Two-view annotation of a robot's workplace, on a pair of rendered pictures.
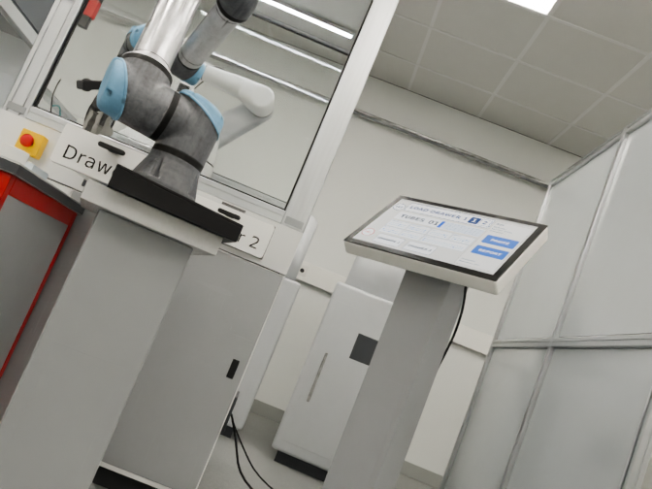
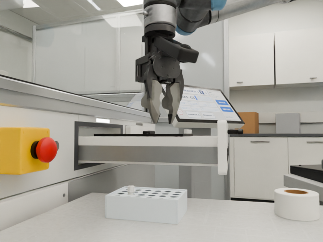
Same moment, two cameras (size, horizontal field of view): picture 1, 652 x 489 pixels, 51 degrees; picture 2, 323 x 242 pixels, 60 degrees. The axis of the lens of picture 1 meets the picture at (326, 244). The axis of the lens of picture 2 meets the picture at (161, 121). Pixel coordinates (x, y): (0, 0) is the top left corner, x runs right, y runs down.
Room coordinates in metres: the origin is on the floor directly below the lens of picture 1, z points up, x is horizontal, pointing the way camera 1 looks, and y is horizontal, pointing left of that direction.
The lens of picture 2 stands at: (1.77, 1.33, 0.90)
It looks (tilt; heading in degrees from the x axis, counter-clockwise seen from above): 3 degrees up; 287
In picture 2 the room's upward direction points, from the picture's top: straight up
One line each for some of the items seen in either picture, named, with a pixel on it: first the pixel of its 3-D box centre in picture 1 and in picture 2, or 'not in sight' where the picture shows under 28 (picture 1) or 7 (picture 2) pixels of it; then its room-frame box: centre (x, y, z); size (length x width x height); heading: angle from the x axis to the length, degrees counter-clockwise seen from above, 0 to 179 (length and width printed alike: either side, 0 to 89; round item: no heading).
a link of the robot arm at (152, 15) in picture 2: not in sight; (158, 21); (1.95, 0.73, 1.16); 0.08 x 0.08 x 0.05
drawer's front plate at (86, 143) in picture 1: (110, 162); (224, 144); (1.82, 0.62, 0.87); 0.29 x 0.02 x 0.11; 92
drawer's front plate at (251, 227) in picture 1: (225, 225); (141, 140); (2.15, 0.31, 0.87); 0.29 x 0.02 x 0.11; 92
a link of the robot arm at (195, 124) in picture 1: (188, 127); not in sight; (1.47, 0.37, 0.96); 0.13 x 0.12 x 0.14; 116
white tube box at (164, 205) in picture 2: (24, 170); (148, 203); (1.93, 0.86, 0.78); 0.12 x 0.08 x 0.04; 1
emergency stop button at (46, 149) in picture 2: (27, 141); (43, 150); (2.08, 0.96, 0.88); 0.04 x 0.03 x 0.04; 92
